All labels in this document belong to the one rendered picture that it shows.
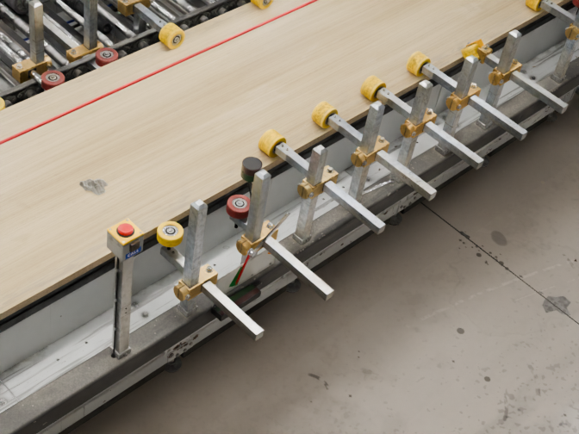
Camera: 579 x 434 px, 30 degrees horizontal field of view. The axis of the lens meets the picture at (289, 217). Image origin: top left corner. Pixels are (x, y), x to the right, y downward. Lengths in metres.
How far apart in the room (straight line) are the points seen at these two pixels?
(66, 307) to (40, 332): 0.10
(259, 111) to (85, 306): 0.93
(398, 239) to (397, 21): 0.97
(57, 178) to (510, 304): 2.05
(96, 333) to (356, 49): 1.50
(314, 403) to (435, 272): 0.89
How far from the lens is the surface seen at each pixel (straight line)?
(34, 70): 3.93
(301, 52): 4.05
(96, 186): 3.40
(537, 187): 5.16
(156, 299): 3.49
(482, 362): 4.36
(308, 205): 3.47
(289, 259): 3.32
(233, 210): 3.38
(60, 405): 3.16
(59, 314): 3.30
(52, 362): 3.33
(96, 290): 3.34
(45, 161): 3.51
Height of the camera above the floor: 3.30
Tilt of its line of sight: 45 degrees down
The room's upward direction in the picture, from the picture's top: 11 degrees clockwise
